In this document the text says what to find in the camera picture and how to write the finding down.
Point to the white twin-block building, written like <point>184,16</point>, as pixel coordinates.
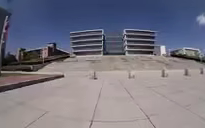
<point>86,41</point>

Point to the low pale building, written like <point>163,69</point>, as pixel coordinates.
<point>188,51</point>

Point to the small white building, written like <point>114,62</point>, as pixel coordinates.
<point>161,50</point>

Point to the tall pole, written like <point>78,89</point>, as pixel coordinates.
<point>1,50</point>

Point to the grey concrete slab plaza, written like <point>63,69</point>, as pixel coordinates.
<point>123,103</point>

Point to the wide concrete steps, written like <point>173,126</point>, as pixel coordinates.
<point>123,62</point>

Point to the row of bollards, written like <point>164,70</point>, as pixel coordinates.
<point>163,72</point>

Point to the low retaining wall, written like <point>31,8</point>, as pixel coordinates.
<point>40,63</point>

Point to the raised bed with kerb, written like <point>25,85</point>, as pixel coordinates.
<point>16,81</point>

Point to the low brick building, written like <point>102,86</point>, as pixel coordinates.
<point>40,51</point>

